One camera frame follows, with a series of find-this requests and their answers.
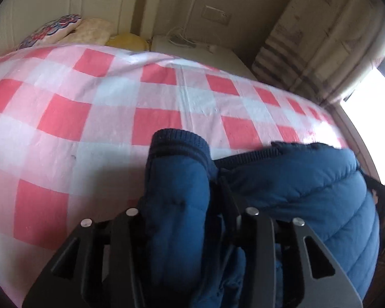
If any window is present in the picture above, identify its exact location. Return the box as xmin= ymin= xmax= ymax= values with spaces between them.
xmin=339 ymin=56 xmax=385 ymax=183

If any white nightstand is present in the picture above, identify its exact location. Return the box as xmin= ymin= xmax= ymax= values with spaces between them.
xmin=150 ymin=35 xmax=258 ymax=80

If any patterned pillow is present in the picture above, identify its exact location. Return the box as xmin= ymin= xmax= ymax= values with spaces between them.
xmin=17 ymin=13 xmax=83 ymax=51

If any cream pillow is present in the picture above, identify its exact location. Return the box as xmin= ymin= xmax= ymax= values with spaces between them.
xmin=62 ymin=17 xmax=115 ymax=46

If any white cable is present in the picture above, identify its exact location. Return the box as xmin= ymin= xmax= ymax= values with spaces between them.
xmin=166 ymin=27 xmax=198 ymax=48

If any yellow pillow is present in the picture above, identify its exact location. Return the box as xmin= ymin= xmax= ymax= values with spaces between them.
xmin=105 ymin=31 xmax=149 ymax=52

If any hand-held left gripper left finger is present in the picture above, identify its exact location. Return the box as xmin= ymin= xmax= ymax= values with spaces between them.
xmin=22 ymin=208 xmax=148 ymax=308

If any white lamp pole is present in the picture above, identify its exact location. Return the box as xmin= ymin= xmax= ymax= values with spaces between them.
xmin=184 ymin=0 xmax=203 ymax=36

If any pink checkered blanket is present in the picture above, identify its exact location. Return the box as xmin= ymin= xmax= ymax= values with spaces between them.
xmin=0 ymin=43 xmax=352 ymax=300

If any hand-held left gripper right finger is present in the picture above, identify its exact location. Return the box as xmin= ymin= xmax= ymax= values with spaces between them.
xmin=218 ymin=176 xmax=364 ymax=308

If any white bed headboard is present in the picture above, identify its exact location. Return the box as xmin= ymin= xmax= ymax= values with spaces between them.
xmin=0 ymin=0 xmax=155 ymax=59

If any printed curtain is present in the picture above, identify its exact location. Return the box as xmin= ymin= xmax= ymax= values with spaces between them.
xmin=251 ymin=0 xmax=385 ymax=105

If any blue quilted jacket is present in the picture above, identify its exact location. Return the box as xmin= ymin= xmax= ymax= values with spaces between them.
xmin=137 ymin=128 xmax=382 ymax=308

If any wall socket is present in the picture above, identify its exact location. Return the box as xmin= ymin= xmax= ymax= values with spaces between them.
xmin=201 ymin=5 xmax=232 ymax=25

